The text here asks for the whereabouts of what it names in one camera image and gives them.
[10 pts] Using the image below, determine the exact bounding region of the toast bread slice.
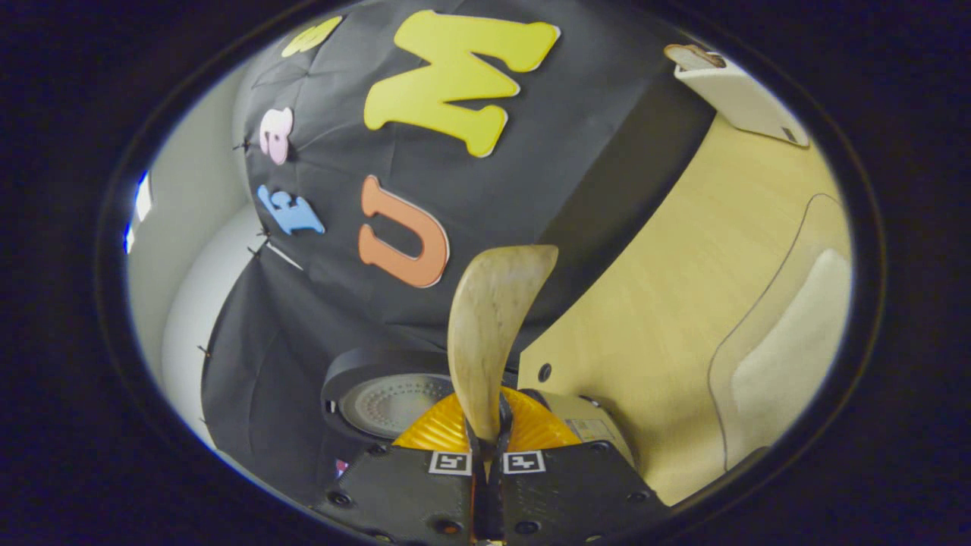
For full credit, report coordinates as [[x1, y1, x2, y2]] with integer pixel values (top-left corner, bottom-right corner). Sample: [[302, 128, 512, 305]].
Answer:
[[664, 43, 727, 71]]

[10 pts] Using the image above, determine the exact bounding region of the wooden spoon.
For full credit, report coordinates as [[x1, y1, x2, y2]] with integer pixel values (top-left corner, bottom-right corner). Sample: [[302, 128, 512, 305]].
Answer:
[[448, 244, 560, 456]]

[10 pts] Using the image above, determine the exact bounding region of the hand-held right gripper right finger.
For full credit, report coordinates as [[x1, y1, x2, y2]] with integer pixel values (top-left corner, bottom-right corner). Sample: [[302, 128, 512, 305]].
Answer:
[[489, 388, 672, 543]]

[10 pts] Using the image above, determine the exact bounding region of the white toaster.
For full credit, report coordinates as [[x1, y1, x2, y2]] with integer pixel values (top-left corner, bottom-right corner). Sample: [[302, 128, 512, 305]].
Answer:
[[674, 57, 811, 149]]

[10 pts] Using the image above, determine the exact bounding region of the clear glass container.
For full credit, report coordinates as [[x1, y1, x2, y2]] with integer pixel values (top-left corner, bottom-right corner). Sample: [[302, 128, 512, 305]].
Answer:
[[707, 193, 854, 472]]

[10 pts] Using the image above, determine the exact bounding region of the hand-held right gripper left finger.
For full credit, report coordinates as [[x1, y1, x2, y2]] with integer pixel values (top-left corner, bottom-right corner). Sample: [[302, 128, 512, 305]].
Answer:
[[315, 391, 482, 546]]

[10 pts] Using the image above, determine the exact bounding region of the silver black rice cooker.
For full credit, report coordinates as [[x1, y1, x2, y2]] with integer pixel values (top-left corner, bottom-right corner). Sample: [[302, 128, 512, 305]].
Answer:
[[320, 345, 638, 486]]

